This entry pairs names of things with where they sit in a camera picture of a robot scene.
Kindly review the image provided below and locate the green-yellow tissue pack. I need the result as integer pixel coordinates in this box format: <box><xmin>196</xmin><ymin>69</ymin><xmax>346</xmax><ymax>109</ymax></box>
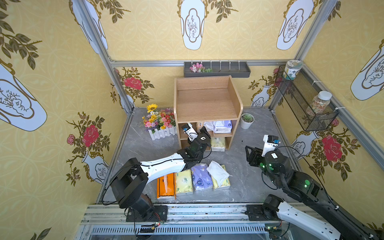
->
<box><xmin>175</xmin><ymin>170</ymin><xmax>194</xmax><ymax>196</ymax></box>

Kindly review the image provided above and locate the yellow tissue pack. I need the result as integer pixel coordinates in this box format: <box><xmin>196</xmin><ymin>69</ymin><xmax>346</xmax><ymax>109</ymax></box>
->
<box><xmin>207</xmin><ymin>161</ymin><xmax>231</xmax><ymax>191</ymax></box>

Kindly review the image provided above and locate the orange tissue pack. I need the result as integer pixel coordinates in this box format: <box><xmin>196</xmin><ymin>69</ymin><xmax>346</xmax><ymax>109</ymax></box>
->
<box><xmin>157</xmin><ymin>173</ymin><xmax>176</xmax><ymax>202</ymax></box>

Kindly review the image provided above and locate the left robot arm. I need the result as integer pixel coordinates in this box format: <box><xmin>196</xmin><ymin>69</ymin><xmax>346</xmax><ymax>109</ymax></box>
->
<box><xmin>109</xmin><ymin>125</ymin><xmax>211</xmax><ymax>210</ymax></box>

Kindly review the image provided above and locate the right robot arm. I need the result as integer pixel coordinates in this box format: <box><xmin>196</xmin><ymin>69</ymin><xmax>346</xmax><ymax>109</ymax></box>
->
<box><xmin>245</xmin><ymin>146</ymin><xmax>384</xmax><ymax>240</ymax></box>

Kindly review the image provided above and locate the white purple tissue pack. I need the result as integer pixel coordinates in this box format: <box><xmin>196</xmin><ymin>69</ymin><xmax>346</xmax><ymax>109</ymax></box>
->
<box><xmin>213</xmin><ymin>120</ymin><xmax>233</xmax><ymax>134</ymax></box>

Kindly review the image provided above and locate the yellow floral pack bottom shelf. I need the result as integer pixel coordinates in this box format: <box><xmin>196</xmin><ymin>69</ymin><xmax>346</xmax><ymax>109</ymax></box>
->
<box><xmin>211</xmin><ymin>137</ymin><xmax>226</xmax><ymax>152</ymax></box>

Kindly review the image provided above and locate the wooden three-tier shelf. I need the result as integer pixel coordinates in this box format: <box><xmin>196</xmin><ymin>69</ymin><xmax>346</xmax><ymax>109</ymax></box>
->
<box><xmin>174</xmin><ymin>76</ymin><xmax>243</xmax><ymax>150</ymax></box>

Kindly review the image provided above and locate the small cactus white pot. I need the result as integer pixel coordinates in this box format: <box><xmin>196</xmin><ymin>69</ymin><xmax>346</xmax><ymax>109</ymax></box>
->
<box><xmin>240</xmin><ymin>113</ymin><xmax>255</xmax><ymax>130</ymax></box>

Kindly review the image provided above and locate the artificial flowers white fence planter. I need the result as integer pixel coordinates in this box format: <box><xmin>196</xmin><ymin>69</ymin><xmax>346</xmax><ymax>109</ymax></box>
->
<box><xmin>142</xmin><ymin>104</ymin><xmax>178</xmax><ymax>141</ymax></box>

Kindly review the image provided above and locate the pink flower on rack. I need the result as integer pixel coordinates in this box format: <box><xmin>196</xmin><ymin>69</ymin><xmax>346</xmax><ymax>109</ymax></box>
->
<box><xmin>190</xmin><ymin>63</ymin><xmax>213</xmax><ymax>73</ymax></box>

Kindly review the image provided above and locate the clear jar white lid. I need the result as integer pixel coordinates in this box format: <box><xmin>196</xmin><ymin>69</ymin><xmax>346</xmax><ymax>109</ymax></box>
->
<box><xmin>306</xmin><ymin>91</ymin><xmax>333</xmax><ymax>117</ymax></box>

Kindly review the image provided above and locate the printed lidded jar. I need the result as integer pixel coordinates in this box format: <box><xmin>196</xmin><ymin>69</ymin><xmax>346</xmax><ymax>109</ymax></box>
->
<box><xmin>282</xmin><ymin>60</ymin><xmax>303</xmax><ymax>80</ymax></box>

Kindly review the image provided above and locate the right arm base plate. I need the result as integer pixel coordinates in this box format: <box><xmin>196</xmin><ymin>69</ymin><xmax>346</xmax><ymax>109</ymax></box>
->
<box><xmin>245</xmin><ymin>205</ymin><xmax>279</xmax><ymax>221</ymax></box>

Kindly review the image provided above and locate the dark wall hook rack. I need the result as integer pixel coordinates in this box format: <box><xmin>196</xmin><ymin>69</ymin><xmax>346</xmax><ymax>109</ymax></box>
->
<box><xmin>184</xmin><ymin>61</ymin><xmax>251</xmax><ymax>78</ymax></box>

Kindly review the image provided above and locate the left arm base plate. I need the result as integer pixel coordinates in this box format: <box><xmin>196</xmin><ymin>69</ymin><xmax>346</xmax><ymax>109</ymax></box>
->
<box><xmin>126</xmin><ymin>205</ymin><xmax>168</xmax><ymax>223</ymax></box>

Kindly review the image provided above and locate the black wire wall basket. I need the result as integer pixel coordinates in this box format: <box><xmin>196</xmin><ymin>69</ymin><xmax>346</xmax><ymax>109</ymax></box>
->
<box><xmin>276</xmin><ymin>66</ymin><xmax>339</xmax><ymax>132</ymax></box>

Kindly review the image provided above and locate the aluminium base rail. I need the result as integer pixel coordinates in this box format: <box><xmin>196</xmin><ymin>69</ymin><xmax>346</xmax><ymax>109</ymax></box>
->
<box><xmin>75</xmin><ymin>202</ymin><xmax>299</xmax><ymax>240</ymax></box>

